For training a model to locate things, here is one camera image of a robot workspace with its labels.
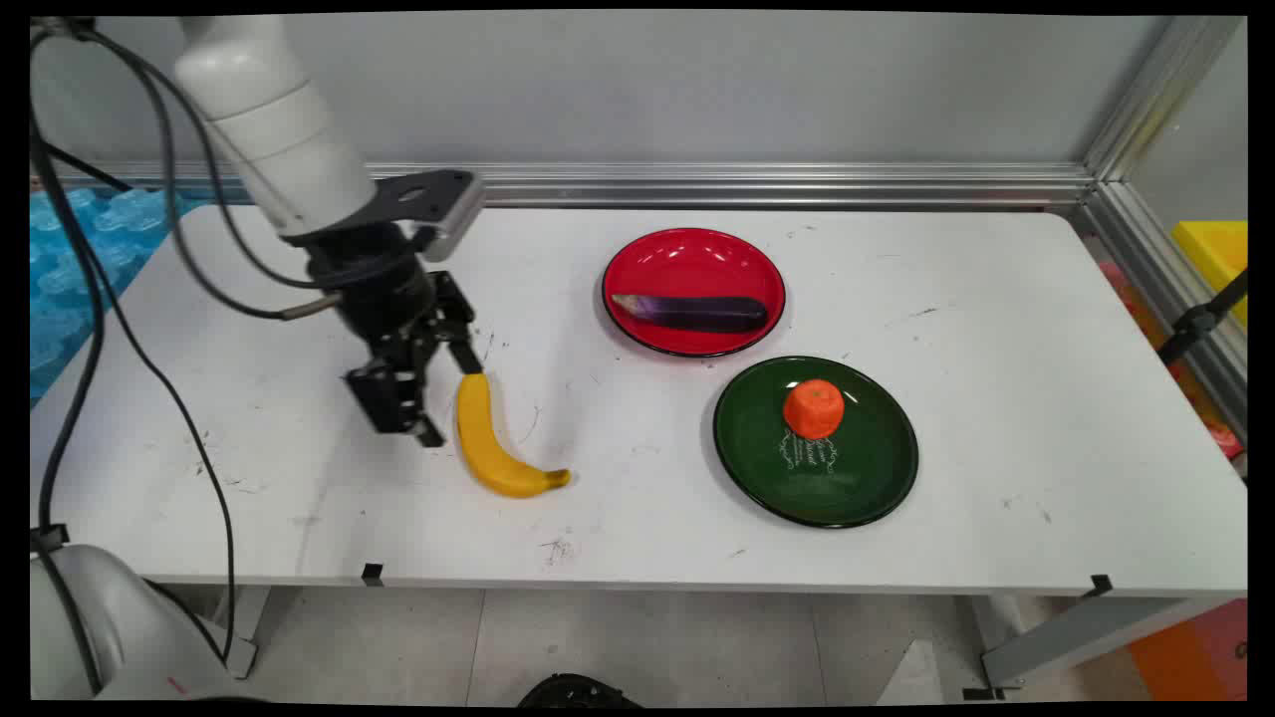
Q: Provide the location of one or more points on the yellow plastic box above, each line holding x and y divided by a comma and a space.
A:
1217, 254

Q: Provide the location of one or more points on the purple eggplant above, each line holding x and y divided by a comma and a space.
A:
697, 313

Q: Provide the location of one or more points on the small red object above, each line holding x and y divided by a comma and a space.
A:
1225, 438

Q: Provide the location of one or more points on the red plate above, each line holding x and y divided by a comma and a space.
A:
687, 264

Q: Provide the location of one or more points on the orange bin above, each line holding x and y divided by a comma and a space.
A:
1195, 652

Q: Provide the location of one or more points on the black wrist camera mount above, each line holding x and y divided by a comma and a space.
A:
428, 194

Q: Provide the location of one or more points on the upright aluminium frame post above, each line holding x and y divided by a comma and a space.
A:
1155, 95

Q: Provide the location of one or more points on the orange tangerine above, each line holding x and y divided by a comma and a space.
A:
814, 408

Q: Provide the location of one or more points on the short aluminium frame rail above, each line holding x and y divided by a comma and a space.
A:
1165, 289

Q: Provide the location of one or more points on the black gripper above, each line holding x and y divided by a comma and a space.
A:
379, 289

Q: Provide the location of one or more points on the blue bubble wrap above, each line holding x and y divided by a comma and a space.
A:
65, 269

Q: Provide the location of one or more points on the black table edge clip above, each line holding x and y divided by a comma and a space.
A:
373, 574
1101, 585

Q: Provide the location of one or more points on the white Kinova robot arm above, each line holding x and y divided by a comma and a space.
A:
269, 119

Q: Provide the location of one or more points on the grey slanted table leg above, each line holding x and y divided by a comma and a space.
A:
1086, 637

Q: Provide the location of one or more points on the black round floor object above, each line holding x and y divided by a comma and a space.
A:
578, 692

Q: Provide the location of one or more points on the long aluminium frame rail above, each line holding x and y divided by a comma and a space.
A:
747, 184

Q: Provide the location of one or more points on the green plate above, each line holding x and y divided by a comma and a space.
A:
847, 478

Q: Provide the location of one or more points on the yellow banana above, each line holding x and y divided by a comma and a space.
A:
483, 448

